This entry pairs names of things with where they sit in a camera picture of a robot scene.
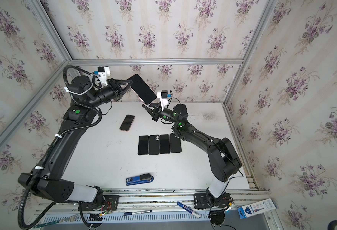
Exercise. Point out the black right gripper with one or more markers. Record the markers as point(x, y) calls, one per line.
point(158, 111)

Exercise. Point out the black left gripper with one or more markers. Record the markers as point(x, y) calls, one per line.
point(117, 91)

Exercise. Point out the dark phone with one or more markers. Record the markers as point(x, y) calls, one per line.
point(142, 90)

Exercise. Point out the pink-edged phone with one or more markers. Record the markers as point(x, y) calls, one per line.
point(127, 122)

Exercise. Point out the black phone case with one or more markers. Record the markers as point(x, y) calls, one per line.
point(154, 145)
point(175, 144)

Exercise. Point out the black phone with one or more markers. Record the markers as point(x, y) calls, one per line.
point(164, 143)
point(143, 144)

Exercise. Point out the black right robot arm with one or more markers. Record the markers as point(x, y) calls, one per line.
point(223, 158)

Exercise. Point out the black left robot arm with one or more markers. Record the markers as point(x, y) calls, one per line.
point(45, 179)

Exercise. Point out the blue black stapler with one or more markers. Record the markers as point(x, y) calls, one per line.
point(140, 179)

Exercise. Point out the black thin pen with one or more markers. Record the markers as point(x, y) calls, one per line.
point(137, 212)

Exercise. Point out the blue marker pen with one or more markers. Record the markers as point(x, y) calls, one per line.
point(189, 210)

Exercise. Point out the black round connector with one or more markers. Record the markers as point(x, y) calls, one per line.
point(217, 218)

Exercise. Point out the blue white cardboard box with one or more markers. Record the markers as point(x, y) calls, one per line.
point(256, 208)

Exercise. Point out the green metal ruler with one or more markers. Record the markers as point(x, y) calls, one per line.
point(46, 224)

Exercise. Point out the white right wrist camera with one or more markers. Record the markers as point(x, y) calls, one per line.
point(164, 97)

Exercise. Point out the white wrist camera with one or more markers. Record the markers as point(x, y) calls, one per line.
point(164, 97)
point(100, 77)

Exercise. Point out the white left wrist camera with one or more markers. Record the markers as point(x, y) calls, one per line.
point(100, 77)

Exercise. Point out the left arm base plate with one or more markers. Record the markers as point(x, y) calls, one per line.
point(110, 204)

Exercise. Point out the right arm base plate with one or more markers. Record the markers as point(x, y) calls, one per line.
point(206, 201)

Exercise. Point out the aluminium rail base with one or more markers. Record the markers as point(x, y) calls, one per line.
point(164, 199)

